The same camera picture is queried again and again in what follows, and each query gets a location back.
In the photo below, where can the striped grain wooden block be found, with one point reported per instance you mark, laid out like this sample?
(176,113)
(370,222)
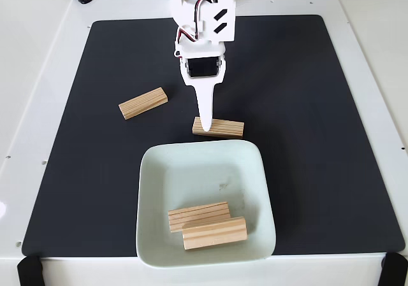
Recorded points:
(226,129)

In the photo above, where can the pale green square plate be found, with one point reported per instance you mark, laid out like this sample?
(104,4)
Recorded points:
(197,177)

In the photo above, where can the four-groove wooden block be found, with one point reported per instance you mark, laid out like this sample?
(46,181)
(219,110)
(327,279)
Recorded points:
(197,212)

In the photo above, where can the single-groove wooden block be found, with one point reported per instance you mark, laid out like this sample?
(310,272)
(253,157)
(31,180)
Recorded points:
(213,235)

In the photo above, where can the plain wooden block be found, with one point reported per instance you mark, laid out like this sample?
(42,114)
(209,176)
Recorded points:
(143,102)

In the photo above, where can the black rubber mat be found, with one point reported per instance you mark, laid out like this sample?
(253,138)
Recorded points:
(95,171)

